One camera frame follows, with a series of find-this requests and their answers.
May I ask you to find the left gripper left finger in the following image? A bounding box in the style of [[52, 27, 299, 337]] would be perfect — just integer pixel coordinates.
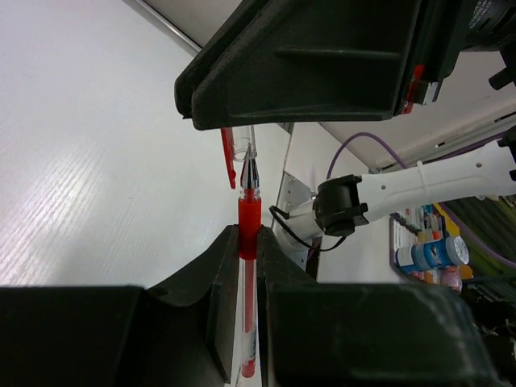
[[144, 224, 241, 384]]

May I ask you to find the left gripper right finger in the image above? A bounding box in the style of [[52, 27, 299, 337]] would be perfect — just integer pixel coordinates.
[[257, 227, 321, 386]]

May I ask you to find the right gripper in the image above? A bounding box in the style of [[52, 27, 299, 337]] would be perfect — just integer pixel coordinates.
[[394, 1, 515, 115]]

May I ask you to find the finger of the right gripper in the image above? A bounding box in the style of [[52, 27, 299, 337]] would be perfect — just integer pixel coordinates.
[[174, 1, 422, 130]]

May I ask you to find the red pen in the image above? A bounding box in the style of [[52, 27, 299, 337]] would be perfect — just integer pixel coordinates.
[[238, 156, 262, 378]]

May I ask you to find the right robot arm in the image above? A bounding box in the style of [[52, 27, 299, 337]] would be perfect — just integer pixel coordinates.
[[175, 1, 515, 239]]

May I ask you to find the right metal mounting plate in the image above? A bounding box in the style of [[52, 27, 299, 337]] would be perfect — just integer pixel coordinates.
[[272, 171, 323, 279]]

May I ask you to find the marker box in background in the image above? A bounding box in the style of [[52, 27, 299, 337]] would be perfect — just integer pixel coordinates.
[[390, 205, 468, 292]]

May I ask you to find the blue white supply bottle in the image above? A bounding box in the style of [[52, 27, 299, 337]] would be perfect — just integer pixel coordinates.
[[395, 236, 469, 273]]

